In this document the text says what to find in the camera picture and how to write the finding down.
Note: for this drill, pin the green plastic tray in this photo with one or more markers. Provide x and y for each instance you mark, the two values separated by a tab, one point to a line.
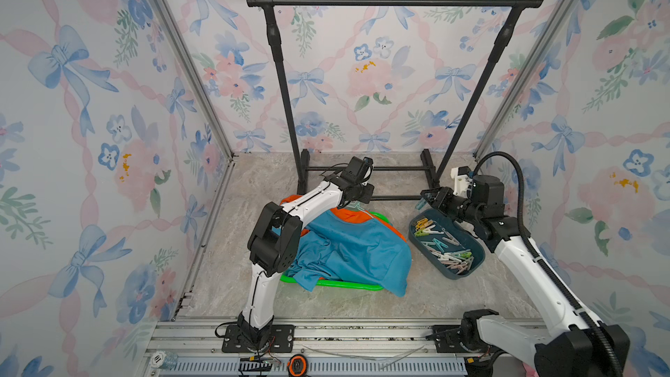
344	284

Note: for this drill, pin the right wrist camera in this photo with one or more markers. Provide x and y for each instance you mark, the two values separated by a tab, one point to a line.
462	177

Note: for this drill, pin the dark teal clothespin bin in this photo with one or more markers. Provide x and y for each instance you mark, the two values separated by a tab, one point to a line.
452	250

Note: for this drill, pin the teal t-shirt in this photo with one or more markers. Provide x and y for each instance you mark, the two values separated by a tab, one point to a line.
388	268

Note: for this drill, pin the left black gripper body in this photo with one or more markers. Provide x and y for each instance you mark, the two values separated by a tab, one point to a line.
364	194

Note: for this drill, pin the orange t-shirt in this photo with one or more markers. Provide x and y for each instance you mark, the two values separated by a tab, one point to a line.
325	224

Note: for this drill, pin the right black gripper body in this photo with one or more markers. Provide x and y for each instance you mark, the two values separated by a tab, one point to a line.
447	202

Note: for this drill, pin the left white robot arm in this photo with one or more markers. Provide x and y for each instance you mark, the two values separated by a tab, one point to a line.
274	242

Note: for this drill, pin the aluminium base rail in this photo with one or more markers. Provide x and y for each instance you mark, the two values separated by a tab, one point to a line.
193	346

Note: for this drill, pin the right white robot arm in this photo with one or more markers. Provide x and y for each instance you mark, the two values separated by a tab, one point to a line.
574	341

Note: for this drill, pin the black clothes rack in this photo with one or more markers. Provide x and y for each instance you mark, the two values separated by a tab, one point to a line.
432	172

